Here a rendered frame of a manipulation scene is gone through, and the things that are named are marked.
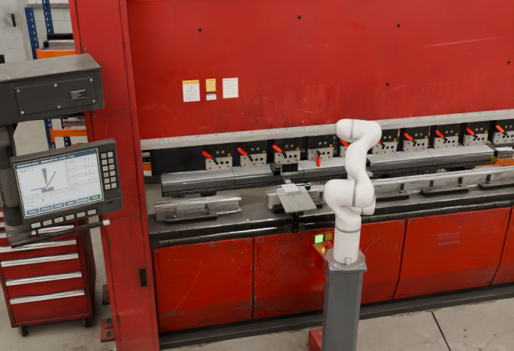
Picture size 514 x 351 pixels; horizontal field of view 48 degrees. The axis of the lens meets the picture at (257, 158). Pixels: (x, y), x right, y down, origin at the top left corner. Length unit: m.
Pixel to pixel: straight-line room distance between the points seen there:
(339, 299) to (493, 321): 1.63
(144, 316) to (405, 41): 2.16
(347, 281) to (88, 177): 1.32
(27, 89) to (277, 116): 1.36
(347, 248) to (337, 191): 0.30
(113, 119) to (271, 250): 1.26
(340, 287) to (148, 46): 1.53
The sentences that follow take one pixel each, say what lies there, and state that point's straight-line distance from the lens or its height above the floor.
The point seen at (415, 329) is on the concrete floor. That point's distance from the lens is 4.13.
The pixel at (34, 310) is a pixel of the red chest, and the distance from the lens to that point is 4.02.
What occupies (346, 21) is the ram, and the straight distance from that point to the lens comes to 3.22.
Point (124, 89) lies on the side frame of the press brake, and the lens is 2.89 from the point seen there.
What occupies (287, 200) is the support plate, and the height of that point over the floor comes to 1.00.
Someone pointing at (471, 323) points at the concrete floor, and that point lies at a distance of 4.28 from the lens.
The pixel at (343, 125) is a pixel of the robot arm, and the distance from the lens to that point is 2.93.
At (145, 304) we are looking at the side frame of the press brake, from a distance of 3.52.
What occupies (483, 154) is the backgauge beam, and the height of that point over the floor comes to 0.97.
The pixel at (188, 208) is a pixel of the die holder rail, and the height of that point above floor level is 0.94.
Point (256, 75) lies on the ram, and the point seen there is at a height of 1.72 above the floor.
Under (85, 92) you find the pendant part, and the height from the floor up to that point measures 1.84.
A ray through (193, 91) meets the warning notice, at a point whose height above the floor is 1.66.
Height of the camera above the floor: 2.68
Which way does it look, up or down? 26 degrees down
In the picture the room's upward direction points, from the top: straight up
